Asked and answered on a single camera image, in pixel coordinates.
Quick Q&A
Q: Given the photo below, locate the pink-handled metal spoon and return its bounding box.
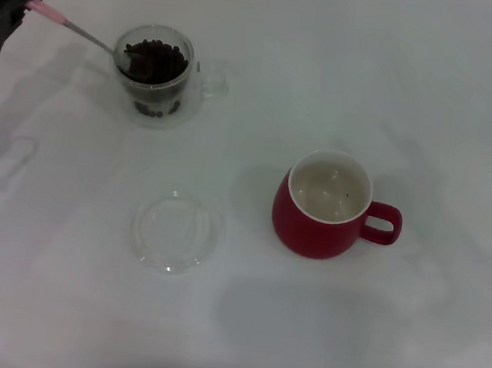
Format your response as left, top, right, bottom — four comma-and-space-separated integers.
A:
20, 0, 139, 76

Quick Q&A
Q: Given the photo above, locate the red ceramic mug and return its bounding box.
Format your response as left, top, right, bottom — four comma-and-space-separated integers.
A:
265, 142, 412, 272

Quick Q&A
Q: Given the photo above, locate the coffee bean pile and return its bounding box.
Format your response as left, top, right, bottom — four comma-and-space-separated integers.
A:
111, 34, 192, 121

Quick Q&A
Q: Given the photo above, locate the clear glass saucer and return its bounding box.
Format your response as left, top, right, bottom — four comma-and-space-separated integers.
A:
125, 185, 230, 282

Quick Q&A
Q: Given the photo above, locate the clear double-wall glass cup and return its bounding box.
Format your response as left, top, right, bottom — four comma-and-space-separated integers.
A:
102, 19, 238, 139

